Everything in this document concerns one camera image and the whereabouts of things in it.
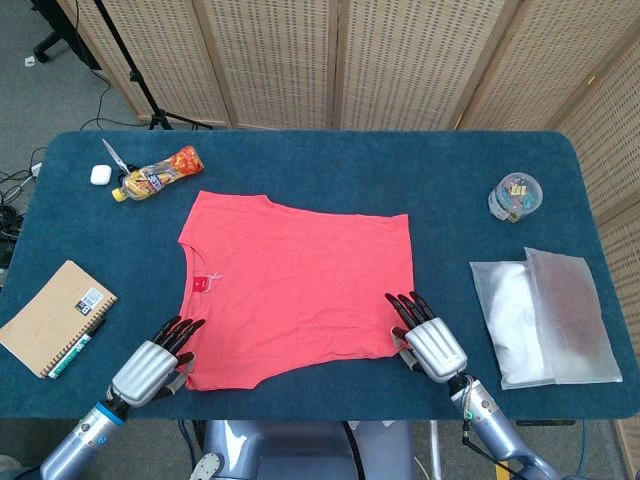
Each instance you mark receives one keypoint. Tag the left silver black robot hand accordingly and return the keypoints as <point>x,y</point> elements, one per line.
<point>142,367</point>

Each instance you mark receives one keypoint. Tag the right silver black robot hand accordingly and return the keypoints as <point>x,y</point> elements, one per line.
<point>435,347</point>

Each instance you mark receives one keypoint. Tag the red t-shirt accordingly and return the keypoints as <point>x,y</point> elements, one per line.
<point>300,280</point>

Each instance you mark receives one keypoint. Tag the green white marker pen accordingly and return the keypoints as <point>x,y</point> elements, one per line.
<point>72,355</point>

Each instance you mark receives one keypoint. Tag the frosted bag with white cloth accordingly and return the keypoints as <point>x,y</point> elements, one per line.
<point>505,310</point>

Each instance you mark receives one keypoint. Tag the brown spiral notebook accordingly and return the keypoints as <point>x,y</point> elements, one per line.
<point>50,315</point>

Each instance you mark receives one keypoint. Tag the frosted bag with dark cloth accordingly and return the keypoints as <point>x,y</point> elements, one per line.
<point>575,310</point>

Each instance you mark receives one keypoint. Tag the blue-grey robot torso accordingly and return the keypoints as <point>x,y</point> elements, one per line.
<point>290,450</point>

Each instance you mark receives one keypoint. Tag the clear jar of clips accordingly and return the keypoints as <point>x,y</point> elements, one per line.
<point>515,197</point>

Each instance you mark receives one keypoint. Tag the orange yellow drink bottle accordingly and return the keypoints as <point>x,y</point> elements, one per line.
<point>155,175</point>

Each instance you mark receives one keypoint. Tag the white earbuds case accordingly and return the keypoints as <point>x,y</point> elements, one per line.
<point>100,175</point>

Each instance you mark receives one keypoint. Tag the silver scissors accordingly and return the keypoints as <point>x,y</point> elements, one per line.
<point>116,156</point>

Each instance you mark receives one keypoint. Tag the blue table cloth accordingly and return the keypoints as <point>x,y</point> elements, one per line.
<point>325,160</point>

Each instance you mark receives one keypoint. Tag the white power strip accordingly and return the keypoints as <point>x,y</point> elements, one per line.
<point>36,169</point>

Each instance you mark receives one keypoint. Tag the black tripod stand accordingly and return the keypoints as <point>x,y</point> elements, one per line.
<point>134,75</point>

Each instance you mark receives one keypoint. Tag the wicker folding screen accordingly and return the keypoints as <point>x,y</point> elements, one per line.
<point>275,60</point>

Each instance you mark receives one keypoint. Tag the black office chair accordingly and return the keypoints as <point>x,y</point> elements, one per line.
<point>50,42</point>

